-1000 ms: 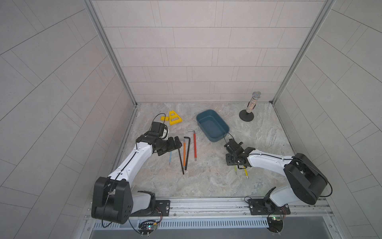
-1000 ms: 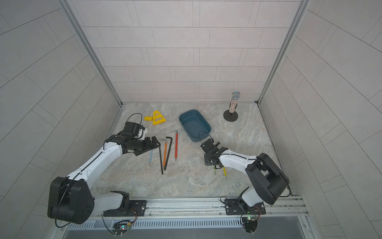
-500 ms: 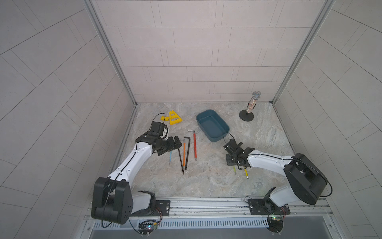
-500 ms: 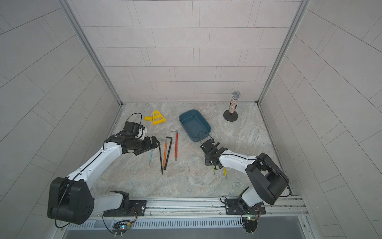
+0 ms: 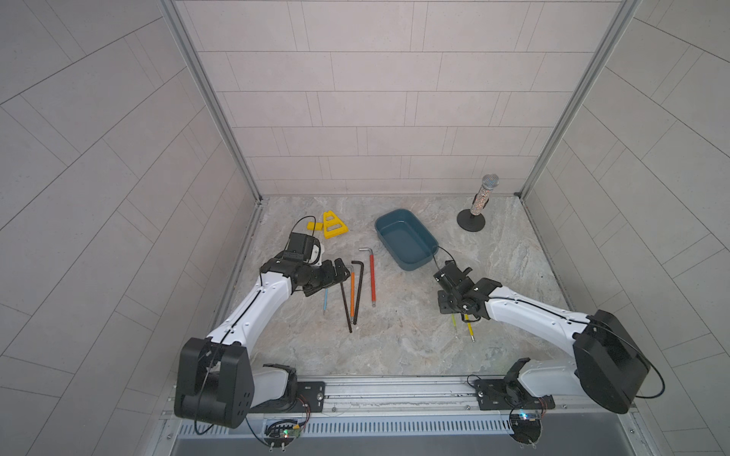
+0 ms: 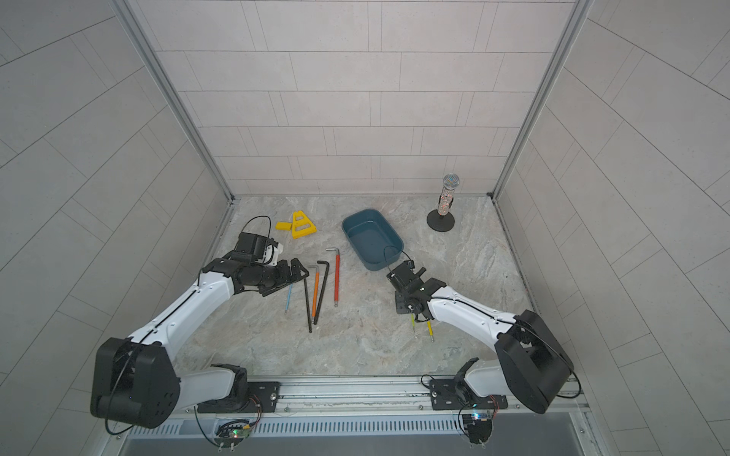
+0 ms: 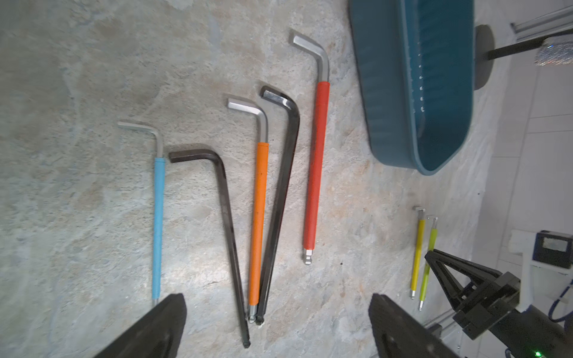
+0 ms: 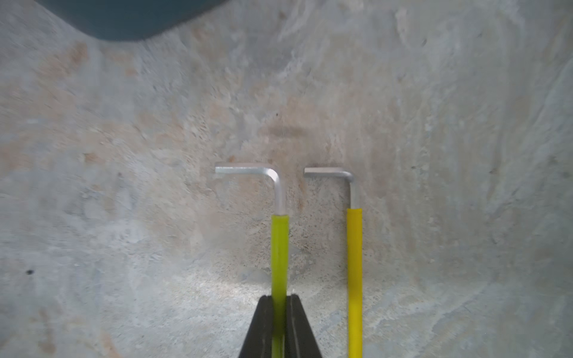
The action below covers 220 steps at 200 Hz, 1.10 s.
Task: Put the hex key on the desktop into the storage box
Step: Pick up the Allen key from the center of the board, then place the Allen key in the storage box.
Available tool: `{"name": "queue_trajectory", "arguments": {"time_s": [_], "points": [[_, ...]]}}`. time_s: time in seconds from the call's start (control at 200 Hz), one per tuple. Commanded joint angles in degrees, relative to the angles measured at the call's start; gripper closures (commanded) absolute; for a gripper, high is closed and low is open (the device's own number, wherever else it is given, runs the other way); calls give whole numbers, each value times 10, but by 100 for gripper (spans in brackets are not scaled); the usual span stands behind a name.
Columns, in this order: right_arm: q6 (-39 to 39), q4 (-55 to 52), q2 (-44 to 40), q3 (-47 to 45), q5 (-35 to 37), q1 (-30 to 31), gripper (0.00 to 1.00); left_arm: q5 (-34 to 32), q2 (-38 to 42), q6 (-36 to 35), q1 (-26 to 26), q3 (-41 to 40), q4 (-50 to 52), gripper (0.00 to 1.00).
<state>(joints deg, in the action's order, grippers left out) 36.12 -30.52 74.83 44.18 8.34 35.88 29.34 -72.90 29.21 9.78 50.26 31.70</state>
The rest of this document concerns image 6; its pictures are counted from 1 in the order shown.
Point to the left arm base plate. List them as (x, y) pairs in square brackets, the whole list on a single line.
[(257, 397)]

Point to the aluminium mounting rail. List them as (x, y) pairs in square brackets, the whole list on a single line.
[(340, 395)]

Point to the yellow triangular frame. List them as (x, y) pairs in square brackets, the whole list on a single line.
[(302, 226)]

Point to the blue handled hex key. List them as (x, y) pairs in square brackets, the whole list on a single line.
[(289, 297)]

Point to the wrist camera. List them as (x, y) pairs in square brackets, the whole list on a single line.
[(402, 275), (260, 249)]

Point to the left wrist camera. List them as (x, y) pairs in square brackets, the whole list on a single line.
[(260, 249)]

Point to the red handled hex key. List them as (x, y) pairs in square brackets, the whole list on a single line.
[(337, 275)]

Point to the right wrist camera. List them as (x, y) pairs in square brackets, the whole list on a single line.
[(402, 275)]

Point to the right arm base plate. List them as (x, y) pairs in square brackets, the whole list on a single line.
[(448, 394)]

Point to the small black hex key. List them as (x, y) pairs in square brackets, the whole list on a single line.
[(307, 305)]

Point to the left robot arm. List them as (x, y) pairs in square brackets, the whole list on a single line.
[(134, 380)]

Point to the yellow handled hex key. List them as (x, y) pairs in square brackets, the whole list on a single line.
[(430, 330)]

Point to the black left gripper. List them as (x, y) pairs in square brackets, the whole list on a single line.
[(286, 277)]

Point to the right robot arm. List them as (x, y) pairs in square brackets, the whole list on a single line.
[(534, 364)]

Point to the left circuit board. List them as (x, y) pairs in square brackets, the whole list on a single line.
[(229, 435)]

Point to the glitter microphone on stand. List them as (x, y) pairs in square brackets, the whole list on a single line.
[(441, 219)]

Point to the teal storage box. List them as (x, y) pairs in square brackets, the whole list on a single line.
[(373, 239)]

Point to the orange handled hex key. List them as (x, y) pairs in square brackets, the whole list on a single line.
[(315, 290)]

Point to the large black hex key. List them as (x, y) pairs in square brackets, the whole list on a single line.
[(322, 289)]

